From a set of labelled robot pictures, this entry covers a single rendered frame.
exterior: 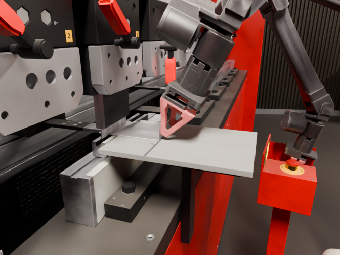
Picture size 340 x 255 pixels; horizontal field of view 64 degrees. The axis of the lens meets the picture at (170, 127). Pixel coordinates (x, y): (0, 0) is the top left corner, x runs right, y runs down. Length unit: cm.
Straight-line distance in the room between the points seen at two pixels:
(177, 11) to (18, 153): 46
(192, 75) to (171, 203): 25
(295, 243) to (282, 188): 102
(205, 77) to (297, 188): 56
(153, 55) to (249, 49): 205
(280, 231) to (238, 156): 68
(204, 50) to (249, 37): 216
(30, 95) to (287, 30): 77
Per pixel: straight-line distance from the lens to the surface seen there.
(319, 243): 199
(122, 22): 42
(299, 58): 95
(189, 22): 46
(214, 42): 46
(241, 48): 263
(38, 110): 34
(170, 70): 65
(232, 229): 191
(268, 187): 94
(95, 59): 44
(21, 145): 70
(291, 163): 94
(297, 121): 96
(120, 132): 56
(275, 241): 114
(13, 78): 31
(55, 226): 54
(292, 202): 96
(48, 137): 76
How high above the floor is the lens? 119
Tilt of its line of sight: 19 degrees down
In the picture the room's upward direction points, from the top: straight up
